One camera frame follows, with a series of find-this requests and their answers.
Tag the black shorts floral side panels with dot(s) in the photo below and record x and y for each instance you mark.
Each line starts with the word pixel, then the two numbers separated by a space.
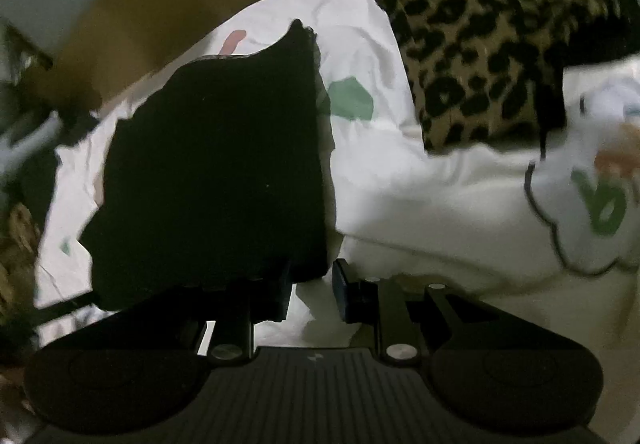
pixel 210 164

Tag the white printed bedsheet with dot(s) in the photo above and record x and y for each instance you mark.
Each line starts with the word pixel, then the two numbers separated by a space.
pixel 450 214

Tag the grey neck pillow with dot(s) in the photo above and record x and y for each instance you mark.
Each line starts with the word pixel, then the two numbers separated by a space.
pixel 30 139

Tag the mustard brown garment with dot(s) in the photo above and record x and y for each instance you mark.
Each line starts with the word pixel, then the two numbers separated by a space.
pixel 17 249

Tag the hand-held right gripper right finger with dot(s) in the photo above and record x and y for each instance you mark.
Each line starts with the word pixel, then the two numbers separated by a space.
pixel 342 285

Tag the leopard print cloth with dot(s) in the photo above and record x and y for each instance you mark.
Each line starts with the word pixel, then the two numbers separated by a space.
pixel 475 24

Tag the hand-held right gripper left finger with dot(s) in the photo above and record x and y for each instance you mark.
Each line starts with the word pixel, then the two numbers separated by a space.
pixel 272 299

